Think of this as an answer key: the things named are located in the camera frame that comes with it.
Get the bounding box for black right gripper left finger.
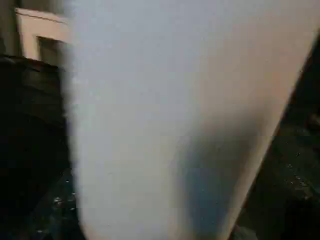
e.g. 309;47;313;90
14;169;88;240

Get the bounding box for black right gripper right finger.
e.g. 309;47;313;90
231;139;320;240

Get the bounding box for white plastic table leg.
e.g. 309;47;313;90
61;0;320;240

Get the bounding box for white glass-door cabinet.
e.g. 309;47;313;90
14;6;72;69

